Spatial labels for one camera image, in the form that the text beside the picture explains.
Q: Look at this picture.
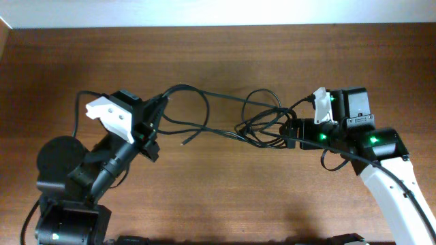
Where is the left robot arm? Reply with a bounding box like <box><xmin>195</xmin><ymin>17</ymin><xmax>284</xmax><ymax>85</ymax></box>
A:
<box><xmin>35</xmin><ymin>90</ymin><xmax>168</xmax><ymax>244</ymax></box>

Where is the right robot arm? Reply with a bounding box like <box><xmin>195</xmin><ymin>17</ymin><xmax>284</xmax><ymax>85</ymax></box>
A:
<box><xmin>279</xmin><ymin>87</ymin><xmax>435</xmax><ymax>244</ymax></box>

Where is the black silver-plug USB cable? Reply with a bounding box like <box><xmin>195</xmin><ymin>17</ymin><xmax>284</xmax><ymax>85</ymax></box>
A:
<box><xmin>234</xmin><ymin>88</ymin><xmax>297</xmax><ymax>149</ymax></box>

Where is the black gold-plug USB cable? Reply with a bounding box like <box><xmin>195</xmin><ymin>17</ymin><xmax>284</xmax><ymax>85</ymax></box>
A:
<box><xmin>156</xmin><ymin>84</ymin><xmax>297</xmax><ymax>150</ymax></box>

